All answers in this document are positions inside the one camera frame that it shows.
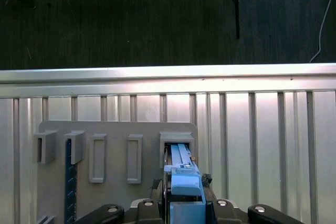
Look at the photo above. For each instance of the blue RAM stick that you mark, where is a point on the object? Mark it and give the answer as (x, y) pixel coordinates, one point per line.
(70, 182)

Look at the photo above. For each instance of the hard disk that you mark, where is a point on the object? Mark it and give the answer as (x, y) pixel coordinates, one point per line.
(185, 184)

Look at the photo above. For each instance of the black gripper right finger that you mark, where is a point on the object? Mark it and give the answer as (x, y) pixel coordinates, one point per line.
(223, 213)

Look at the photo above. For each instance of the black stand leg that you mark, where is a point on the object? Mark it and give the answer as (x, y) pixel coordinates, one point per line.
(237, 19)

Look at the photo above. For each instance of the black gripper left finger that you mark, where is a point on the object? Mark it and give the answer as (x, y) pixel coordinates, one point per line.
(148, 213)

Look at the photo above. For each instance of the grey parts rack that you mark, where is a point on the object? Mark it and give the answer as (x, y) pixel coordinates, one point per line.
(118, 129)

